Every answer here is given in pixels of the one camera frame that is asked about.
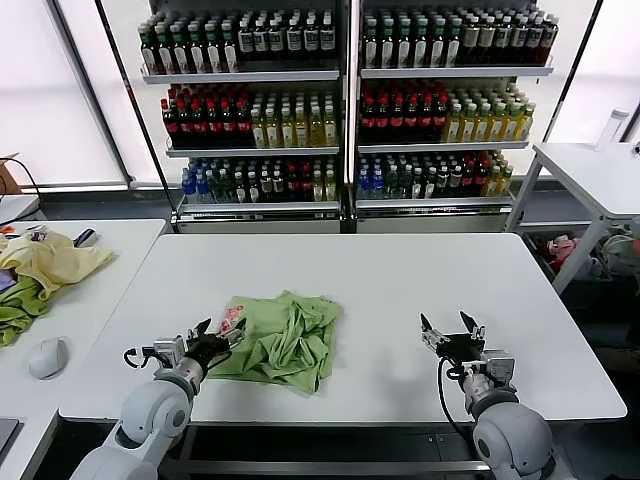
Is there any black storage bin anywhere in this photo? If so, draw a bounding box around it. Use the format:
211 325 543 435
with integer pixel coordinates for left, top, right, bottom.
522 230 619 309

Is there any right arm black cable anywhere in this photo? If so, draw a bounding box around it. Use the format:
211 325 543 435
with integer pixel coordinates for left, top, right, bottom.
437 357 476 436

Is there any green-cap dark tea bottle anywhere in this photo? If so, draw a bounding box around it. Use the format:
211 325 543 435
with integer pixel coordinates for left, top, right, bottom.
363 22 381 70
141 24 158 75
445 22 463 70
189 24 206 75
412 22 430 70
157 24 174 75
222 24 239 75
396 22 414 70
173 24 190 75
379 22 397 70
429 22 447 70
206 24 223 75

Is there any thin black cable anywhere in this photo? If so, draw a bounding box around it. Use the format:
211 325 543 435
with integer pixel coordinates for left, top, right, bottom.
0 154 42 195

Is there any white computer mouse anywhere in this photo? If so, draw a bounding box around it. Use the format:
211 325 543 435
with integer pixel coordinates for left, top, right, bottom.
28 337 70 381

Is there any pale crumpled garment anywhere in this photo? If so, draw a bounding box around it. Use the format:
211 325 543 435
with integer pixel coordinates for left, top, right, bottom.
597 224 640 279

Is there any dark bottle beige label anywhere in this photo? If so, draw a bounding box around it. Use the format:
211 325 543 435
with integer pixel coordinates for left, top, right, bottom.
494 18 512 67
462 18 480 67
542 18 560 67
526 18 544 67
478 18 496 67
510 18 528 67

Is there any lime green garment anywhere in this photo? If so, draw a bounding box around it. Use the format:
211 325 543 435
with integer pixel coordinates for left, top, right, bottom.
0 277 54 349

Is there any tan sneaker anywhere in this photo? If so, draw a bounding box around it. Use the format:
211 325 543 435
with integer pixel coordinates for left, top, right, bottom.
612 345 640 372

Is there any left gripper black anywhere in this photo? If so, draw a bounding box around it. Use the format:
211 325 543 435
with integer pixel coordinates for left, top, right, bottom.
186 317 248 367

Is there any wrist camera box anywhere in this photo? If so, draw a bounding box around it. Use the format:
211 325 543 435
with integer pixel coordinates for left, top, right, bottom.
152 337 186 369
482 349 516 386

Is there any pale yellow garment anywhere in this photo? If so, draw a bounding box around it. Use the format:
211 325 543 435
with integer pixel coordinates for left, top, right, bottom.
0 232 119 301

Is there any white metal-frame table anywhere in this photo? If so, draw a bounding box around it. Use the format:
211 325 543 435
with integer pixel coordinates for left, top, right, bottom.
504 142 640 296

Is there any metal drinks shelf rack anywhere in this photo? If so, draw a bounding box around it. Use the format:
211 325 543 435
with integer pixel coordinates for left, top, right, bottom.
349 0 557 235
139 0 351 235

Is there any pink red cloth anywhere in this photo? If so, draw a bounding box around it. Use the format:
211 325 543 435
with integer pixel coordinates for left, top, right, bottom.
547 237 581 264

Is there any cardboard box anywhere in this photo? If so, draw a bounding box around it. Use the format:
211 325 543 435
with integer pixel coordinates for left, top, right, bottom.
0 152 24 195

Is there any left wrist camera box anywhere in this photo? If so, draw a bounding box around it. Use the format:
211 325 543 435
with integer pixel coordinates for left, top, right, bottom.
152 337 186 369

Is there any red-cap cola bottle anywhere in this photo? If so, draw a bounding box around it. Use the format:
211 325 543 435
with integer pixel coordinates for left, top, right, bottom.
419 97 435 145
236 98 252 147
162 98 178 147
177 98 193 147
375 97 391 145
361 97 377 145
206 98 222 147
433 97 449 145
390 97 406 145
404 97 420 145
191 98 207 147
221 98 237 147

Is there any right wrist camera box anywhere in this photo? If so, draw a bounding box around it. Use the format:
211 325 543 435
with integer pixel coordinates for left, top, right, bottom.
482 349 516 386

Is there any grey laptop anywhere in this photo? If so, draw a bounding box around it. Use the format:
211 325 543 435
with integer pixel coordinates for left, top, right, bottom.
0 417 24 454

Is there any green polo shirt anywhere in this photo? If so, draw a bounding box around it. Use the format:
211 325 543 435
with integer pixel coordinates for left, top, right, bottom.
207 289 346 400

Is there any white-cap black-label bottle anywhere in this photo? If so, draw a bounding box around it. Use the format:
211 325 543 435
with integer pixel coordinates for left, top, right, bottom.
269 17 286 64
238 17 255 64
285 17 303 64
319 17 337 64
302 17 320 64
253 17 270 64

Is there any white rounded desk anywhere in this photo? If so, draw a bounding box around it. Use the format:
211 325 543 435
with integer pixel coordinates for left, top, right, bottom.
0 194 41 224

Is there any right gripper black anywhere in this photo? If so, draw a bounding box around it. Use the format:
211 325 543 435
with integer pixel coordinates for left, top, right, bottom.
418 309 487 363

